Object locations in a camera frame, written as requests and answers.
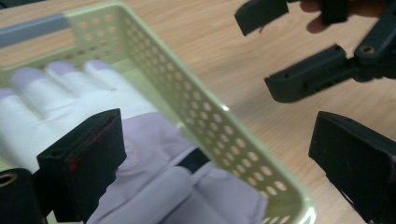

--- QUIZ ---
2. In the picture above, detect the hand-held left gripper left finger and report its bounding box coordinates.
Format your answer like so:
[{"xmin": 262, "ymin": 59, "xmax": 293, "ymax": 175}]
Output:
[{"xmin": 36, "ymin": 107, "xmax": 128, "ymax": 224}]

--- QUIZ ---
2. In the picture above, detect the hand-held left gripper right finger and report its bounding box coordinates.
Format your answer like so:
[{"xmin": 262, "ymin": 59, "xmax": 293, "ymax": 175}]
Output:
[{"xmin": 308, "ymin": 110, "xmax": 396, "ymax": 224}]

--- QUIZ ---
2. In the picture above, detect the lavender glove white back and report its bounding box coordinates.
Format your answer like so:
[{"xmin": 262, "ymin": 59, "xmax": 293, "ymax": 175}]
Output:
[{"xmin": 0, "ymin": 59, "xmax": 269, "ymax": 224}]

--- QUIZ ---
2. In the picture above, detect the pale green plastic basket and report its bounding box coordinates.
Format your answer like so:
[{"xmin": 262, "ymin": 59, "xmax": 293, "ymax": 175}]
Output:
[{"xmin": 0, "ymin": 0, "xmax": 317, "ymax": 224}]

